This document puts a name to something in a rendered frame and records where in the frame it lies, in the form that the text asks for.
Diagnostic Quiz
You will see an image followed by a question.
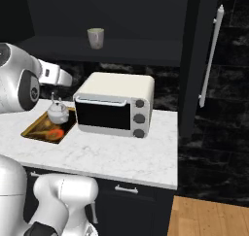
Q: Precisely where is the white kettle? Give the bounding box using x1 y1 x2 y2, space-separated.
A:
47 91 70 125

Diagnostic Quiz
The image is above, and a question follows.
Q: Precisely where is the pale grey mug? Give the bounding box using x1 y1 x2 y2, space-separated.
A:
87 27 106 51

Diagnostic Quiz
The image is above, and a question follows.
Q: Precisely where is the grey toaster oven knob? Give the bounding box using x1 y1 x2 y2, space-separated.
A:
133 113 146 124
134 98 146 109
133 128 146 139

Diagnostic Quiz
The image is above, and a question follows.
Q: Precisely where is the dark patterned tray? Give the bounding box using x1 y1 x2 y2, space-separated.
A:
20 106 78 146

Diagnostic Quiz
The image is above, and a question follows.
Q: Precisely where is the black base cabinet door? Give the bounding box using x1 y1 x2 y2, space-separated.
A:
94 194 158 236

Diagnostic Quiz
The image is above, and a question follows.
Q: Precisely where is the white drawer handle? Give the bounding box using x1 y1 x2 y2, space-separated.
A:
29 170 43 179
114 184 140 195

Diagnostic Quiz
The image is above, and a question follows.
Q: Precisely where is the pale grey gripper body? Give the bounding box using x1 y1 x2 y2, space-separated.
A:
56 67 74 87

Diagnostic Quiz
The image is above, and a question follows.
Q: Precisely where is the white toaster oven door handle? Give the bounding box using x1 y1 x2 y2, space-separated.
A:
74 95 128 108

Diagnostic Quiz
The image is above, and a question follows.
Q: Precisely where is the long white cabinet door handle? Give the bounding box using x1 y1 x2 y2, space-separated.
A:
197 4 226 109

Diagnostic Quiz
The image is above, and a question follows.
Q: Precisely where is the black open wall cabinet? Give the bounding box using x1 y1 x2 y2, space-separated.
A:
16 0 193 68

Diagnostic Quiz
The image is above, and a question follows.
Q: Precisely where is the black drawer front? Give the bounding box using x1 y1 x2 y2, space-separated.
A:
95 177 176 203

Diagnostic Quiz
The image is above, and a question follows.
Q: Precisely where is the white toaster oven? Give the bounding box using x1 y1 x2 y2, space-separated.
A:
72 71 156 140

